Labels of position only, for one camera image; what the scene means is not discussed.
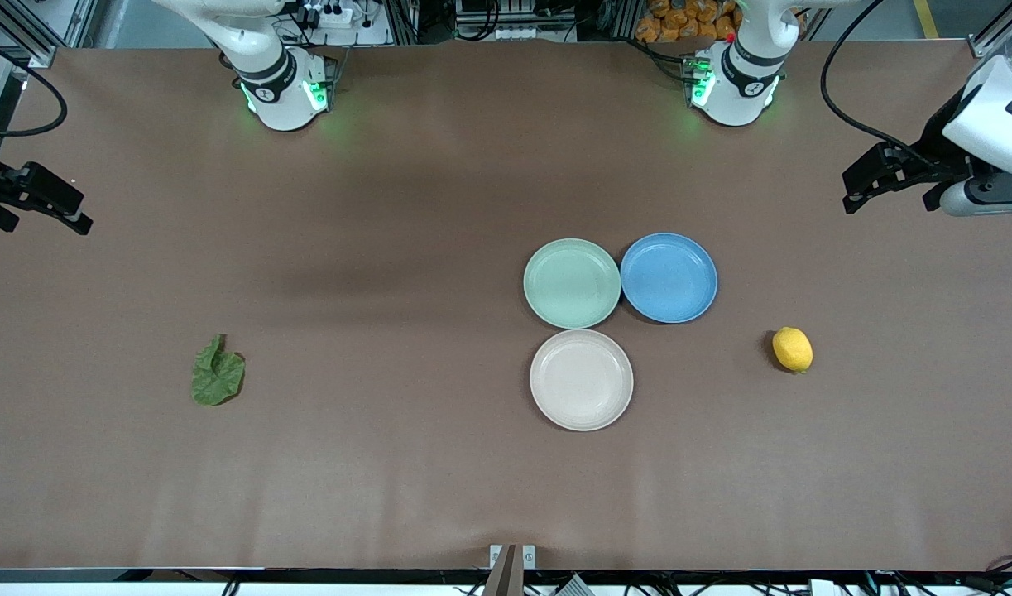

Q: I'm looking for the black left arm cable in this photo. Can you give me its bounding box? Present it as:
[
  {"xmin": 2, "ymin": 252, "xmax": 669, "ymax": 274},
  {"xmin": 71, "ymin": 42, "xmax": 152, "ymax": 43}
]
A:
[{"xmin": 819, "ymin": 0, "xmax": 938, "ymax": 160}]

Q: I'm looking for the bag of oranges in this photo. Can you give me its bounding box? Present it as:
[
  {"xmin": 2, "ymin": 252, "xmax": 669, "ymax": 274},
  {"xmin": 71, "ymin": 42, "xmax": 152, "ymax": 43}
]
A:
[{"xmin": 635, "ymin": 0, "xmax": 740, "ymax": 44}]

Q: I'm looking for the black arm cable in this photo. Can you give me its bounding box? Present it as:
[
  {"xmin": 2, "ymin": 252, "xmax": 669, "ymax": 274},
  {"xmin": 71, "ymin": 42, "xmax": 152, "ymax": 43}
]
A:
[
  {"xmin": 819, "ymin": 0, "xmax": 938, "ymax": 160},
  {"xmin": 0, "ymin": 40, "xmax": 68, "ymax": 138}
]

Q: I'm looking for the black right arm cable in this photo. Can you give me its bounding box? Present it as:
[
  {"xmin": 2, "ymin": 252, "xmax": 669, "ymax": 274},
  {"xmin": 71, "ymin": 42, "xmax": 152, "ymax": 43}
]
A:
[{"xmin": 0, "ymin": 40, "xmax": 68, "ymax": 138}]

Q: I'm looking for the green lettuce leaf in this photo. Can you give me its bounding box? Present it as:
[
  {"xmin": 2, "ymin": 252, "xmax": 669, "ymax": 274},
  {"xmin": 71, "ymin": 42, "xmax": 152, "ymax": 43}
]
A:
[{"xmin": 190, "ymin": 334, "xmax": 247, "ymax": 407}]

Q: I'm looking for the light green plate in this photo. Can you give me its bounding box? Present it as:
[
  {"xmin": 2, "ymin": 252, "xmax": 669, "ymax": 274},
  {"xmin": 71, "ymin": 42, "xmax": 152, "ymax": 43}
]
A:
[{"xmin": 523, "ymin": 238, "xmax": 622, "ymax": 330}]

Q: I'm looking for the yellow lemon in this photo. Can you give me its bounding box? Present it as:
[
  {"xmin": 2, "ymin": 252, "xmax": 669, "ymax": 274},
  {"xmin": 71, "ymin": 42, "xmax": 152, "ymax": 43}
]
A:
[{"xmin": 771, "ymin": 326, "xmax": 814, "ymax": 374}]

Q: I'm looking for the aluminium frame profile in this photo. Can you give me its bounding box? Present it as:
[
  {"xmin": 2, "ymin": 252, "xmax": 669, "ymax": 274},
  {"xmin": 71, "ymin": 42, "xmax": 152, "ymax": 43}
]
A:
[
  {"xmin": 0, "ymin": 0, "xmax": 103, "ymax": 69},
  {"xmin": 967, "ymin": 0, "xmax": 1012, "ymax": 60}
]

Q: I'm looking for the beige plate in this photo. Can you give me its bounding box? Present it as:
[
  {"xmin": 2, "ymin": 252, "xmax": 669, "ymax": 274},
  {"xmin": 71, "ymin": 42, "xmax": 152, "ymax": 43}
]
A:
[{"xmin": 530, "ymin": 329, "xmax": 635, "ymax": 433}]

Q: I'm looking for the blue plate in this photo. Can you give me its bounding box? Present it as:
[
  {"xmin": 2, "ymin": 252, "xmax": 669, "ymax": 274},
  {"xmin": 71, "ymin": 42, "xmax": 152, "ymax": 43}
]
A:
[{"xmin": 620, "ymin": 233, "xmax": 720, "ymax": 324}]

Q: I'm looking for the metal table edge bracket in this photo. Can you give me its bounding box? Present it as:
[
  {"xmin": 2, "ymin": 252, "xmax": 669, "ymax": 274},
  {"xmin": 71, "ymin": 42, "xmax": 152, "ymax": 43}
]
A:
[{"xmin": 482, "ymin": 544, "xmax": 537, "ymax": 596}]

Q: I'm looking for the white power strip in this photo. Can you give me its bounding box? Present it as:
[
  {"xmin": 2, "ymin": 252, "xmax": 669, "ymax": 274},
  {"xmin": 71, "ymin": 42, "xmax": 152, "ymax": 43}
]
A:
[{"xmin": 295, "ymin": 0, "xmax": 356, "ymax": 31}]

